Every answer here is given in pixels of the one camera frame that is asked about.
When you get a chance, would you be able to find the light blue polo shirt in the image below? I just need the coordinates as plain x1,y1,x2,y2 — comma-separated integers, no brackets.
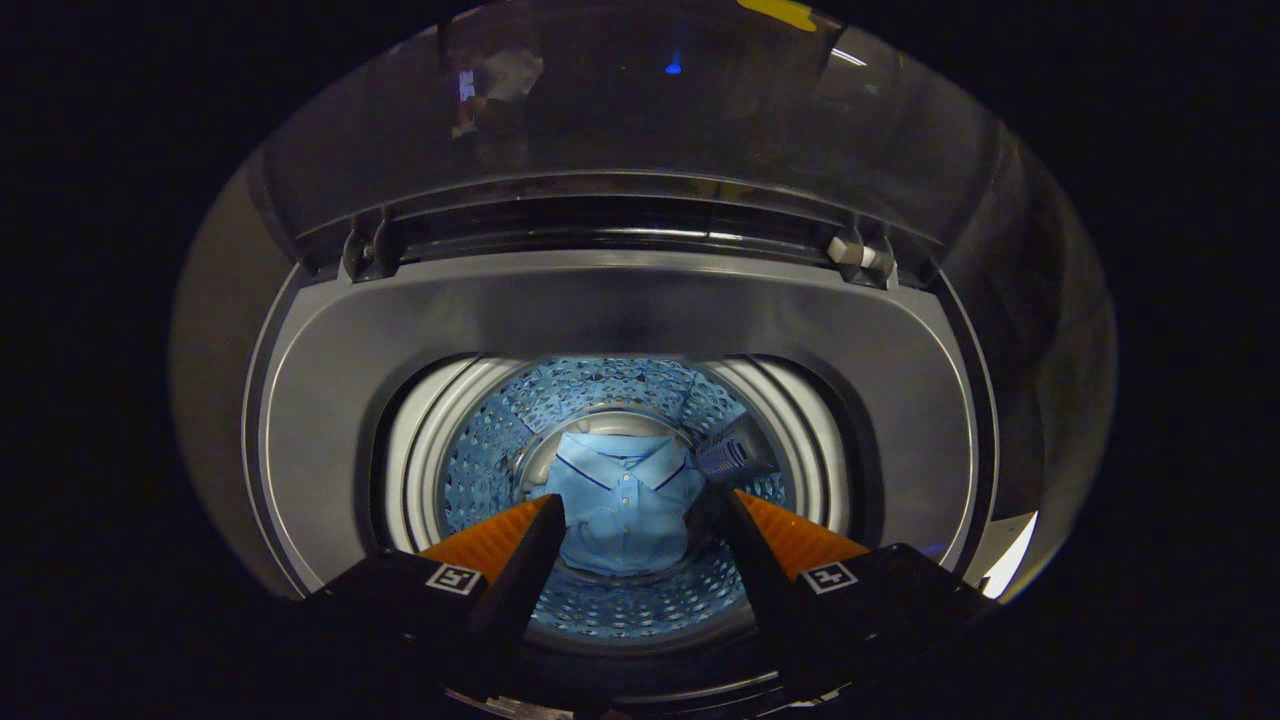
543,430,708,578

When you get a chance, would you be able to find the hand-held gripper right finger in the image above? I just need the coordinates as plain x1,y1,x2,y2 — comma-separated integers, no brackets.
712,487,1001,703

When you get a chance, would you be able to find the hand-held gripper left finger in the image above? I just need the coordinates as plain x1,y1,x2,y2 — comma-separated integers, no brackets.
295,493,568,706

